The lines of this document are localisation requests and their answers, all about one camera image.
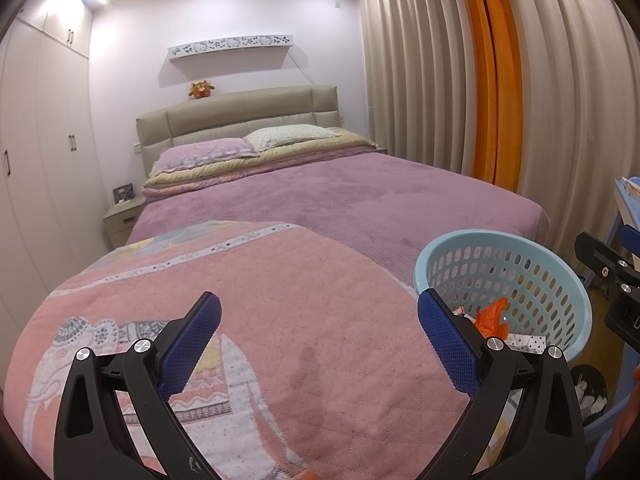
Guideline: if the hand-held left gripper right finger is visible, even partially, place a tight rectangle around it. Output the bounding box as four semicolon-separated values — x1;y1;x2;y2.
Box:
417;287;586;480

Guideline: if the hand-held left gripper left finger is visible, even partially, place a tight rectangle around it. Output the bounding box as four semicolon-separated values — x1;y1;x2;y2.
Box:
52;290;223;480

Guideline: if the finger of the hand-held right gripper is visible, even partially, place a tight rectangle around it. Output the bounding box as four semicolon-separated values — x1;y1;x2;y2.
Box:
621;226;640;264
574;231;640;286

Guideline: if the light blue plastic basket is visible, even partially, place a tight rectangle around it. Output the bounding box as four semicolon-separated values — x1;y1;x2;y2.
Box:
414;230;590;366

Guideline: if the person's right forearm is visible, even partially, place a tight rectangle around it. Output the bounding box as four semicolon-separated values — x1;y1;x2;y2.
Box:
612;365;640;461

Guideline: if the blue children's desk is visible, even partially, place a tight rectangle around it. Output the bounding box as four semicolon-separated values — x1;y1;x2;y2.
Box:
590;175;640;281

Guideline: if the orange cloth in basket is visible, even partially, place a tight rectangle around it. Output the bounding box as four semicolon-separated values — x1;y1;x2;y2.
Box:
474;297;511;342

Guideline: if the white dotted packet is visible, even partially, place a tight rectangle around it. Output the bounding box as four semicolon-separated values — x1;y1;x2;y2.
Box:
507;332;547;356

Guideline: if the black patterned slipper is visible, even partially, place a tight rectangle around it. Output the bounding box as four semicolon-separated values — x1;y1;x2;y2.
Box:
572;364;608;428

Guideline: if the pink elephant print blanket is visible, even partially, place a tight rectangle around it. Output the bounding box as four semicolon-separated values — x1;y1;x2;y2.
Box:
5;220;481;480

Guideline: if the beige nightstand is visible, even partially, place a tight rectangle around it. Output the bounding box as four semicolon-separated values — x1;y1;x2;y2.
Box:
103;197;147;251

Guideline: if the beige curtain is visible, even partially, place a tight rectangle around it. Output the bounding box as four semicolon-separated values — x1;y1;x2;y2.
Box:
357;0;493;186
500;0;640;261

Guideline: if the purple bedspread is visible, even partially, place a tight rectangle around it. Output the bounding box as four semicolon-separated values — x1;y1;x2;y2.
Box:
122;152;551;281

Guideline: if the beige folded quilt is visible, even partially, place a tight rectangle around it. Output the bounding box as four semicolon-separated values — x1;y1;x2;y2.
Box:
144;130;378;198

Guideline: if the purple pillow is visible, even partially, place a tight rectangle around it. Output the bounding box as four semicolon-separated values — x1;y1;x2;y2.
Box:
152;138;261;173

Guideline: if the orange curtain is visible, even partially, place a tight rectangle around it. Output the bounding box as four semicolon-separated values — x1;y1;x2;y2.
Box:
452;0;523;193

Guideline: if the white dotted pillow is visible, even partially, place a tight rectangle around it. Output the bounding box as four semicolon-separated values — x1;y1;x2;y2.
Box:
243;126;336;153

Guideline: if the beige bed headboard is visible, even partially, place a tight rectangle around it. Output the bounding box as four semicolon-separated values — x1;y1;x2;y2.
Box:
136;85;343;186

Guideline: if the white wardrobe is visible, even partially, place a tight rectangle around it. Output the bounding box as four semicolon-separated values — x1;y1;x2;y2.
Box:
0;0;146;331

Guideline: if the white wall shelf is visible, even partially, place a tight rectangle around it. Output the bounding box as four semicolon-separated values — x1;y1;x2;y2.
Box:
167;34;293;65

